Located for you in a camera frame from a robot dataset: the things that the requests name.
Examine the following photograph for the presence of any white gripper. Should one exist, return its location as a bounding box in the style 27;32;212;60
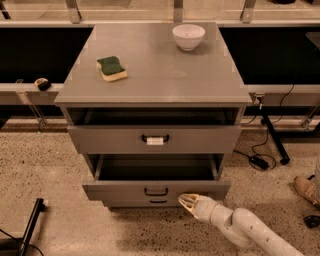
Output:
178;193;217;223

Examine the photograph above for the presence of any grey drawer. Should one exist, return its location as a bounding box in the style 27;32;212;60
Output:
68;125;241;154
83;154;230;202
103;199;180;208

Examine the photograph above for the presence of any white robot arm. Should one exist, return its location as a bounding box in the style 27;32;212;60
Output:
178;194;305;256

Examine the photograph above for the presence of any grey bottom drawer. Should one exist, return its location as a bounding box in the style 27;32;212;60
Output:
103;199;180;208

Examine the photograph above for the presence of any grey drawer cabinet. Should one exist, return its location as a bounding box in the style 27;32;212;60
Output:
53;21;253;209

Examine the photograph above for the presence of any grey top drawer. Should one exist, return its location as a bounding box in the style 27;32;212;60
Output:
68;125;241;154

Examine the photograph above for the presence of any black stand leg right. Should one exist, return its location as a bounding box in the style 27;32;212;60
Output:
259;108;290;165

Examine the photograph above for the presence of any black stand leg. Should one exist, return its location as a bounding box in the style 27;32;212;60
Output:
16;198;45;256
259;108;290;165

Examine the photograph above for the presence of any tan sneaker shoe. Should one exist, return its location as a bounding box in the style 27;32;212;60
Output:
294;176;320;207

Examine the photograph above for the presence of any black object on floor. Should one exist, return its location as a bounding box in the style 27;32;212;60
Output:
303;215;320;228

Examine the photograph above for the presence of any black stand leg left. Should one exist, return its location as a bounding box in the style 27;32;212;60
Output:
16;198;45;256

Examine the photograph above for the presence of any green yellow sponge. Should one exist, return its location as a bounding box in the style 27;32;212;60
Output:
96;56;127;82

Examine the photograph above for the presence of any white ceramic bowl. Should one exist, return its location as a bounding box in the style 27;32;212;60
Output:
172;24;205;51

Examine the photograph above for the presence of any small black yellow tape measure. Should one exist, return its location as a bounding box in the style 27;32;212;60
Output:
34;78;51;91

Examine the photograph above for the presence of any black power adapter with cable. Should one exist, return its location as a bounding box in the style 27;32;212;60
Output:
233;84;296;172

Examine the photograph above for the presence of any metal railing frame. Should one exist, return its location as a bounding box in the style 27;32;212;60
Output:
1;0;320;123

